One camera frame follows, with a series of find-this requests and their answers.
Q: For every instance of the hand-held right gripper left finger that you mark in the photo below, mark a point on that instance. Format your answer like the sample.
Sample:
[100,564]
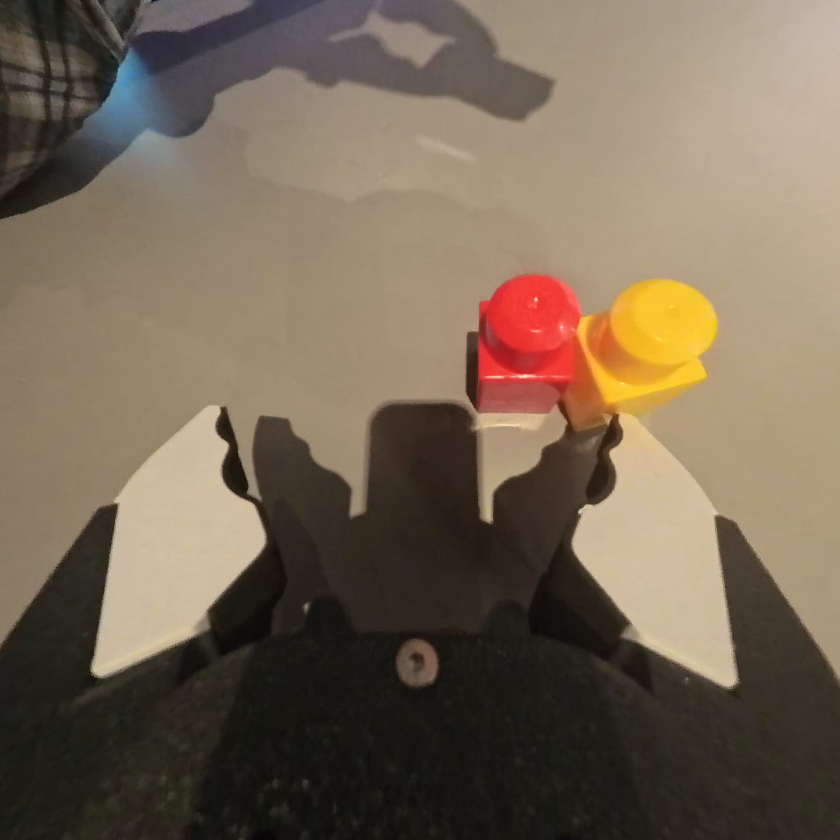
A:
[170,544]

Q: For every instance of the person's left forearm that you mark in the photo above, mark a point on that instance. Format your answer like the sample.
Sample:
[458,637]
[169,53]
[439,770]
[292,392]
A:
[46,79]

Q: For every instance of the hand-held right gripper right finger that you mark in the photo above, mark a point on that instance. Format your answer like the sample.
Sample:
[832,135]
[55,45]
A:
[656,558]

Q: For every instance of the yellow single-stud mega block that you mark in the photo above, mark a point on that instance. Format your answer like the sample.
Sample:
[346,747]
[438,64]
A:
[656,328]

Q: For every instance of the red mega block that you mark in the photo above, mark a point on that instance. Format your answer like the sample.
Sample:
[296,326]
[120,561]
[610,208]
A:
[518,380]

